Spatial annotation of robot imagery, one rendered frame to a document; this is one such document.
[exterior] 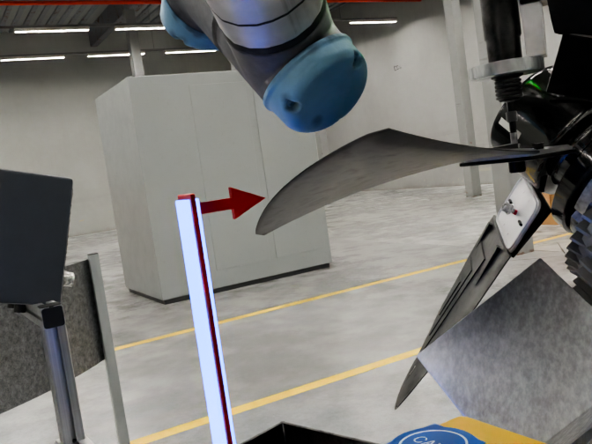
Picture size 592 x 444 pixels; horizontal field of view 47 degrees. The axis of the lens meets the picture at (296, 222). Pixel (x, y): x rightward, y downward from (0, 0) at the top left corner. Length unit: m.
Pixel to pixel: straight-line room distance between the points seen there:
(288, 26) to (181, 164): 6.43
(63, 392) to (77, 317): 1.63
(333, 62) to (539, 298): 0.31
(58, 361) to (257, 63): 0.64
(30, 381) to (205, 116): 4.88
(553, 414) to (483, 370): 0.07
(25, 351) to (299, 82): 2.07
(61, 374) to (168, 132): 5.91
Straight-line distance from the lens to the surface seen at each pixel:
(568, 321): 0.65
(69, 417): 1.04
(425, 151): 0.53
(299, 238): 7.40
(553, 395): 0.63
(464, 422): 0.34
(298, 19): 0.45
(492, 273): 0.77
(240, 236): 7.08
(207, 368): 0.51
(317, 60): 0.46
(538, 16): 0.69
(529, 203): 0.77
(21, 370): 2.44
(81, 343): 2.66
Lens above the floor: 1.20
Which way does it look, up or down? 5 degrees down
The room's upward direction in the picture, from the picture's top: 8 degrees counter-clockwise
